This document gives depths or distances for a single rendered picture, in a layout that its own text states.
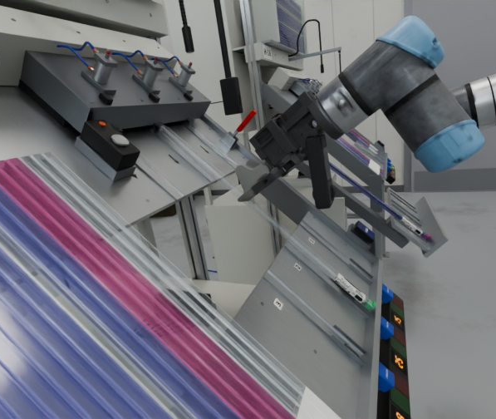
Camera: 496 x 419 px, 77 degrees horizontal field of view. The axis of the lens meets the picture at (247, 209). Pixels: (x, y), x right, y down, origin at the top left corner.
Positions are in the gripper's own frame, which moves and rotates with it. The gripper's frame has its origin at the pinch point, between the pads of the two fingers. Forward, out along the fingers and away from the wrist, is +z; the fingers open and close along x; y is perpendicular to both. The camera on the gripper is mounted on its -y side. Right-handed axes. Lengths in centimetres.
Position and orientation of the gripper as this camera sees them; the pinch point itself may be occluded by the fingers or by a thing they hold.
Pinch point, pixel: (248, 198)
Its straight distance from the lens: 57.3
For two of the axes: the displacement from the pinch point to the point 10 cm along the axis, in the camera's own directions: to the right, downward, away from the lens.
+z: -6.8, 5.2, 5.1
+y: -6.1, -7.9, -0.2
